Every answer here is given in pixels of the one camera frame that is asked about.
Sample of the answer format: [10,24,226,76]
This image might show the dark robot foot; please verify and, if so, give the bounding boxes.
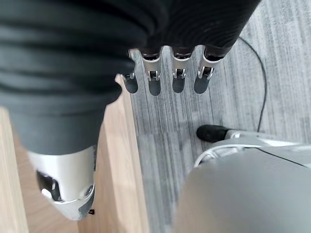
[196,124,229,143]

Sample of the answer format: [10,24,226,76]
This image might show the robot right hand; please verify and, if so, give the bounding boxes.
[0,0,262,221]

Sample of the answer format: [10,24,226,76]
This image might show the thin black cable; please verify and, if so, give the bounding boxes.
[238,36,268,132]

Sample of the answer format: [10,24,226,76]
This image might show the silver robot leg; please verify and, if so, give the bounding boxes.
[174,129,311,233]

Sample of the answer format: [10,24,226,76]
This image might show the light wooden office cabinet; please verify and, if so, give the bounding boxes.
[0,74,151,233]

